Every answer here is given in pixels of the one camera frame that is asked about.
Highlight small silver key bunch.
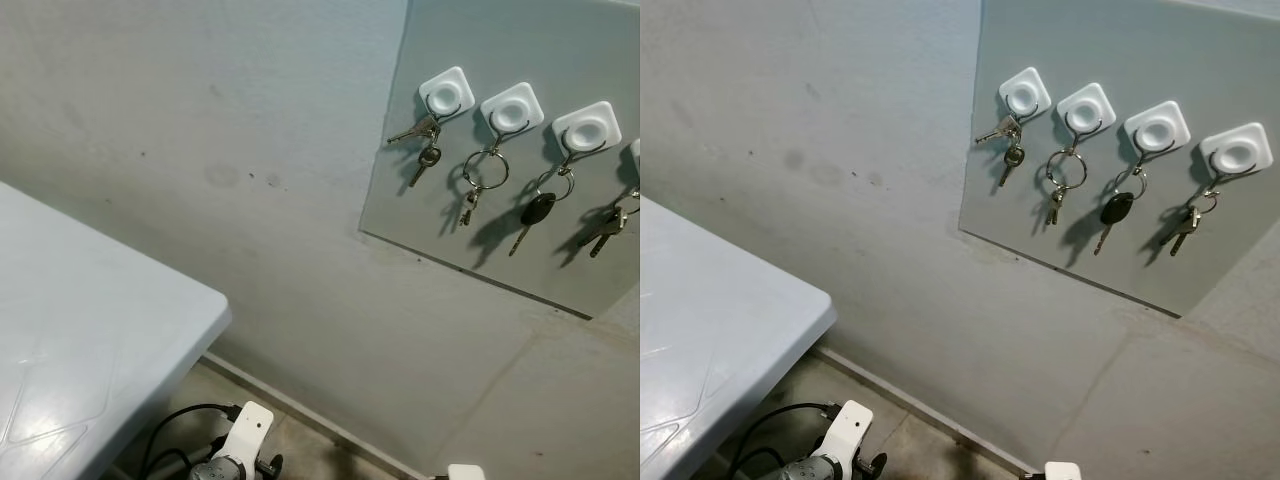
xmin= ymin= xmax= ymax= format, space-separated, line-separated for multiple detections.
xmin=975 ymin=114 xmax=1027 ymax=189
xmin=387 ymin=114 xmax=444 ymax=189

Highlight white plastic table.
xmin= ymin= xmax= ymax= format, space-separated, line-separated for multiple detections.
xmin=0 ymin=182 xmax=233 ymax=480
xmin=640 ymin=195 xmax=838 ymax=480

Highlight dark key bunch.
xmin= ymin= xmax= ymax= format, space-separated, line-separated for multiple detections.
xmin=577 ymin=188 xmax=641 ymax=260
xmin=1162 ymin=183 xmax=1222 ymax=259

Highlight key with black fob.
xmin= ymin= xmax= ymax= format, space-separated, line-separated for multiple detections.
xmin=507 ymin=163 xmax=577 ymax=258
xmin=1092 ymin=163 xmax=1150 ymax=257

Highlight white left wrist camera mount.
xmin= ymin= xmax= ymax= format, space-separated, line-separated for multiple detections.
xmin=812 ymin=400 xmax=874 ymax=471
xmin=212 ymin=402 xmax=275 ymax=471

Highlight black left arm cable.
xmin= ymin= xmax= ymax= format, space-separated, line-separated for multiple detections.
xmin=734 ymin=401 xmax=837 ymax=480
xmin=138 ymin=402 xmax=243 ymax=480

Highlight keys on large ring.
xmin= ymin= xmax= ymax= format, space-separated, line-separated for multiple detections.
xmin=459 ymin=138 xmax=511 ymax=229
xmin=1043 ymin=138 xmax=1090 ymax=227

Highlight grey wall panel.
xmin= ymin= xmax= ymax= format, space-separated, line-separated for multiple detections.
xmin=958 ymin=0 xmax=1280 ymax=319
xmin=359 ymin=0 xmax=641 ymax=320

